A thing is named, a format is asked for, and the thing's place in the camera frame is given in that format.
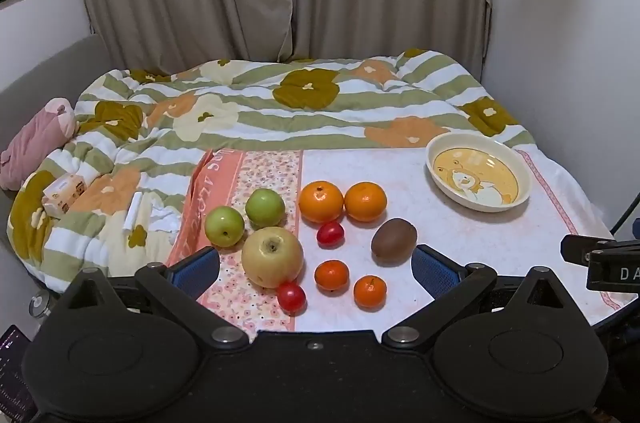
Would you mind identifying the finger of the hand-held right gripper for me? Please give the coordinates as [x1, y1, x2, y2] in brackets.
[560, 234, 640, 265]

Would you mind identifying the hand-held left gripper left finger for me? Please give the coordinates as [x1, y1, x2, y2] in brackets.
[64, 245, 251, 350]

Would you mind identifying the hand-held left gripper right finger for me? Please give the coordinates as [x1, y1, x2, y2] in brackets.
[381, 244, 572, 350]

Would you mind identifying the brown kiwi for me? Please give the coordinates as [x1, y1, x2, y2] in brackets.
[370, 218, 418, 260]

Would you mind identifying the green apple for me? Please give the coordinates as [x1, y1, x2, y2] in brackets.
[204, 206, 246, 249]
[245, 188, 286, 228]

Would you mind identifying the small mandarin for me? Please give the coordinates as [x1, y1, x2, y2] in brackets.
[353, 275, 388, 309]
[314, 260, 350, 292]

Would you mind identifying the large yellow apple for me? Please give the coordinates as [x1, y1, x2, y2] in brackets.
[241, 226, 305, 289]

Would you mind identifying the large orange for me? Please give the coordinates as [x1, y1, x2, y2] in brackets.
[299, 181, 345, 224]
[344, 182, 389, 223]

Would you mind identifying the red cherry tomato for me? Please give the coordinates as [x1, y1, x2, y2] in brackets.
[277, 281, 307, 314]
[317, 222, 345, 248]

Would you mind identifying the cream cartoon bowl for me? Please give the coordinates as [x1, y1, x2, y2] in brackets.
[425, 133, 532, 213]

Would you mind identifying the pink floral cloth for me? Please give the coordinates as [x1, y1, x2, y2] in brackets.
[165, 146, 632, 335]

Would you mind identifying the crumpled white tissue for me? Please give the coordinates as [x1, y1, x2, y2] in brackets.
[147, 202, 182, 234]

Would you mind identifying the white tube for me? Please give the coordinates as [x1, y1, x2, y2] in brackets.
[123, 192, 144, 234]

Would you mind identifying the tissue packet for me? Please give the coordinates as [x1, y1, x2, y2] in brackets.
[41, 173, 87, 218]

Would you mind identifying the striped floral blanket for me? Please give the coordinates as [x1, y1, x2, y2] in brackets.
[7, 48, 537, 294]

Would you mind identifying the black smartphone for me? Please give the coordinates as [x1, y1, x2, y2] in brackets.
[0, 324, 39, 423]

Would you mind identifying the pink plush toy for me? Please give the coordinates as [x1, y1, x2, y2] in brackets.
[0, 98, 77, 192]

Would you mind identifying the black cable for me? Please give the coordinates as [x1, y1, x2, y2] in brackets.
[612, 190, 640, 235]

